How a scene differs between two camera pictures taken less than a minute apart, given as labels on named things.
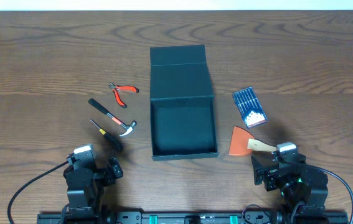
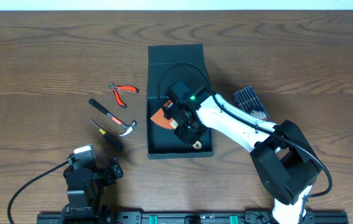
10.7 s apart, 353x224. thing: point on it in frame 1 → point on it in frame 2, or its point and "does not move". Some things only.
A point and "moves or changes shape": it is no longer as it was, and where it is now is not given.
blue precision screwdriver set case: x=249 y=107 does not move
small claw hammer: x=129 y=127 does not move
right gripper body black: x=270 y=183 → x=188 y=134
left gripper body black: x=114 y=170 does not move
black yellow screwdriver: x=108 y=137 does not move
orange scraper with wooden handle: x=243 y=144 moves or changes shape
